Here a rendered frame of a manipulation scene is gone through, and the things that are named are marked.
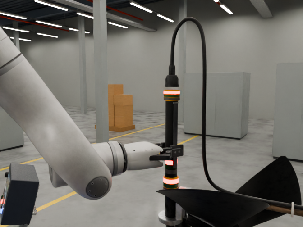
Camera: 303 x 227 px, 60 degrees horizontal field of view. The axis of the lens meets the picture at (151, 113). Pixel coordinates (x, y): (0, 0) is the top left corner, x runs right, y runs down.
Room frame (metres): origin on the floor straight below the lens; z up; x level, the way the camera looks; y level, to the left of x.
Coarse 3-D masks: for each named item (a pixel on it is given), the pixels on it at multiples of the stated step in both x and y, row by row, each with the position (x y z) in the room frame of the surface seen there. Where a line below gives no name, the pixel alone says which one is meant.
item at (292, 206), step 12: (180, 24) 0.69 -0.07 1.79; (204, 36) 0.67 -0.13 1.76; (204, 48) 0.66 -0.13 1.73; (204, 60) 0.66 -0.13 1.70; (204, 72) 0.66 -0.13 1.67; (204, 84) 0.66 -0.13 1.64; (204, 96) 0.66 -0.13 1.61; (204, 108) 0.66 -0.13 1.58; (204, 120) 0.66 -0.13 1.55; (204, 132) 0.66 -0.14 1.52; (204, 144) 0.66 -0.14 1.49; (204, 156) 0.66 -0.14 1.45; (204, 168) 0.66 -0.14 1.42; (228, 192) 0.63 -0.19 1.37; (276, 204) 0.58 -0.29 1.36; (288, 204) 0.57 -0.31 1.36
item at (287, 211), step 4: (272, 204) 0.59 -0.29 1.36; (268, 208) 0.59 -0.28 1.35; (272, 208) 0.58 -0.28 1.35; (276, 208) 0.58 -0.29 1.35; (280, 208) 0.58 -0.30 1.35; (284, 208) 0.58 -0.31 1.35; (288, 208) 0.57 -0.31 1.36; (280, 212) 0.58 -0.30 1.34; (284, 212) 0.57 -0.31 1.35; (288, 212) 0.57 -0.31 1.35; (296, 212) 0.56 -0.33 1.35; (300, 212) 0.56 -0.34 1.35
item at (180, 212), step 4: (188, 188) 0.69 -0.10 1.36; (176, 204) 0.68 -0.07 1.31; (176, 208) 0.68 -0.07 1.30; (180, 208) 0.68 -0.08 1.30; (160, 212) 0.72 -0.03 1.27; (164, 212) 0.72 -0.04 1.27; (176, 212) 0.68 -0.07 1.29; (180, 212) 0.68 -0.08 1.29; (184, 212) 0.70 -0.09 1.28; (160, 216) 0.70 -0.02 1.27; (164, 216) 0.70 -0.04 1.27; (176, 216) 0.68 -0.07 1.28; (180, 216) 0.68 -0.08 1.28; (160, 220) 0.69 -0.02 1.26; (164, 220) 0.68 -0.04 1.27; (168, 220) 0.68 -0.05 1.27; (172, 220) 0.68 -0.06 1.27; (176, 220) 0.68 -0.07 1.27; (180, 220) 0.68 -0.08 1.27; (168, 224) 0.67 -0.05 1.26; (172, 224) 0.67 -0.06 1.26; (176, 224) 0.67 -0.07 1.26
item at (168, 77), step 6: (174, 66) 0.70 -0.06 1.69; (174, 72) 0.70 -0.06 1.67; (168, 78) 0.69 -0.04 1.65; (174, 78) 0.69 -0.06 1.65; (168, 84) 0.69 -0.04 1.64; (174, 84) 0.69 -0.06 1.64; (168, 198) 0.69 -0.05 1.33; (168, 204) 0.69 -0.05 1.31; (174, 204) 0.69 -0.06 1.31; (168, 210) 0.69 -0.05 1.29; (174, 210) 0.69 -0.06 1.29; (168, 216) 0.69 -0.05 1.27; (174, 216) 0.69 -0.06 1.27
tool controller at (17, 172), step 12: (12, 168) 1.16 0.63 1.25; (24, 168) 1.20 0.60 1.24; (12, 180) 1.02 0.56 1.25; (24, 180) 1.04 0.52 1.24; (36, 180) 1.07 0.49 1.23; (12, 192) 1.02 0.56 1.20; (24, 192) 1.04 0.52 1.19; (36, 192) 1.06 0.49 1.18; (12, 204) 1.02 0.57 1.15; (24, 204) 1.04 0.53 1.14; (12, 216) 1.01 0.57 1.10; (24, 216) 1.04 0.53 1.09
